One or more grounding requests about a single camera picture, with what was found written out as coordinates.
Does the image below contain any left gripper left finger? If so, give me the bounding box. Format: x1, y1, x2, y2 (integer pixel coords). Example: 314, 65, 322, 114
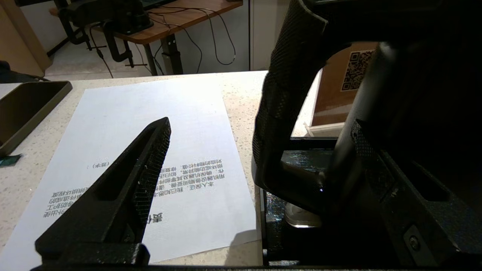
35, 117, 172, 264

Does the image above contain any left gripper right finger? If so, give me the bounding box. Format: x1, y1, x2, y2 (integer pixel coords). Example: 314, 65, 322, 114
350, 120, 482, 266

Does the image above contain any black electric kettle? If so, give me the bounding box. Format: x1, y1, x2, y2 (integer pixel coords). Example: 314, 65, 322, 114
252, 0, 482, 226

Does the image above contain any white printed paper sheet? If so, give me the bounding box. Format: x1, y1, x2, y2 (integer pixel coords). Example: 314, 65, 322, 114
0, 77, 260, 271

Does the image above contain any black smartphone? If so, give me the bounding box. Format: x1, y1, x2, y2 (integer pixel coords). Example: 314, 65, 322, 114
0, 81, 73, 157

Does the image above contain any brown QR code sign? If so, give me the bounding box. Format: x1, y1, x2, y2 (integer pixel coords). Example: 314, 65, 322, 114
305, 41, 379, 137

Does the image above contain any black serving tray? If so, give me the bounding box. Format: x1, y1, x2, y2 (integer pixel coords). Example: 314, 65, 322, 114
260, 137, 415, 266

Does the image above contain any beige wooden door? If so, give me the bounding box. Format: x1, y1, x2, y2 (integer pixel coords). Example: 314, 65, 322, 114
0, 0, 52, 78

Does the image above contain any wooden desk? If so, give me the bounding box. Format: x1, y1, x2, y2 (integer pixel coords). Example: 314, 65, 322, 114
49, 0, 243, 76

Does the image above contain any black desk cable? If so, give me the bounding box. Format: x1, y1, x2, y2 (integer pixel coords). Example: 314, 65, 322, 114
147, 6, 237, 66

